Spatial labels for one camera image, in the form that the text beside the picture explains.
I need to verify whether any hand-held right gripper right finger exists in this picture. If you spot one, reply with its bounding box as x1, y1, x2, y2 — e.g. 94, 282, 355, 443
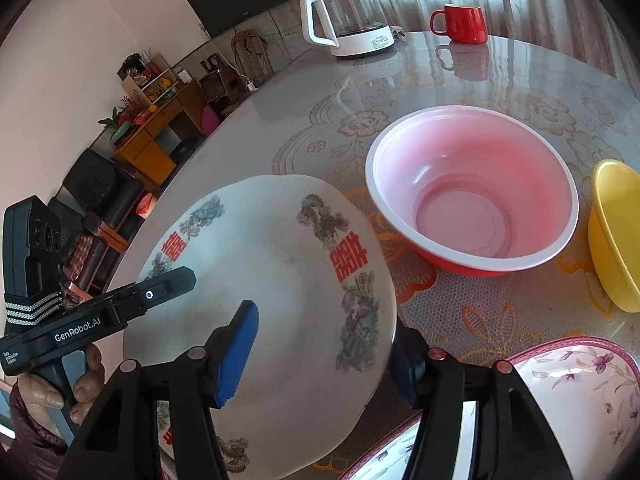
389, 327, 576, 480

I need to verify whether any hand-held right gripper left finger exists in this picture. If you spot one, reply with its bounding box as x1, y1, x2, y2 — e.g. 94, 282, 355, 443
57, 300, 259, 480

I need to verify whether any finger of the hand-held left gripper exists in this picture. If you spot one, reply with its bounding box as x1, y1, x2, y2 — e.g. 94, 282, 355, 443
102, 267, 197, 328

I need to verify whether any white plate with red characters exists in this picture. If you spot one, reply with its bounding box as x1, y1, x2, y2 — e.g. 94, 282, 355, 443
122, 174, 401, 476

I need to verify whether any pink-rimmed purple flower plate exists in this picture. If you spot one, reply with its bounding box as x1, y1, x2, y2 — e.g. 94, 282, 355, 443
345, 336, 640, 480

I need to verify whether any red bowl with white inside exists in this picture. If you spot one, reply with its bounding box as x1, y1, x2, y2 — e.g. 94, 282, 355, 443
365, 105, 581, 278

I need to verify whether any yellow plastic bowl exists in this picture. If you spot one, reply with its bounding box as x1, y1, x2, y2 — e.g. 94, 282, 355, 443
587, 159, 640, 313

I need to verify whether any person's left forearm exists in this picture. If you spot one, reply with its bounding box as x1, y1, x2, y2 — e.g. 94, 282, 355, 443
0, 387, 76, 480

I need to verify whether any person's left hand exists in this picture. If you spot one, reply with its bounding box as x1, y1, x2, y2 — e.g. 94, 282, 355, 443
17, 344, 104, 426

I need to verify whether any black sofa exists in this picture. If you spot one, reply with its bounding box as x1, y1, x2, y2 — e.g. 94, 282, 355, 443
50, 149, 146, 301

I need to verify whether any yellow wooden cabinet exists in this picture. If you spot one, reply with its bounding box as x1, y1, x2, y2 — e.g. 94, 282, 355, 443
112, 80, 206, 196

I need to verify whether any potted green plant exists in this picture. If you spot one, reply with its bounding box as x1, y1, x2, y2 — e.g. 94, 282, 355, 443
98, 106, 126, 131

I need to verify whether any small wooden display shelf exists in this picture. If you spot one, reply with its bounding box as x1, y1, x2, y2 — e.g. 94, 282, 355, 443
118, 52, 176, 106

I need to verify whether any black speaker box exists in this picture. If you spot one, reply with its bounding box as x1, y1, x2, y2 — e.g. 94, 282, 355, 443
200, 70, 231, 103

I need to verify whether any beige lace table mat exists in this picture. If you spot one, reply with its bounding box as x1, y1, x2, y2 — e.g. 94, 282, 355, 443
270, 67, 640, 361

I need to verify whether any brown wooden chair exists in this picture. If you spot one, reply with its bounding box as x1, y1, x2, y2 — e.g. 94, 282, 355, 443
231, 30, 273, 83

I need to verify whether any white glass electric kettle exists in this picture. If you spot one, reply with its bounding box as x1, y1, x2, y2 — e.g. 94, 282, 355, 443
300, 0, 401, 58

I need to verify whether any red mug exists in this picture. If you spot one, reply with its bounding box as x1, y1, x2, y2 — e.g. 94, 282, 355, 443
430, 4, 487, 45

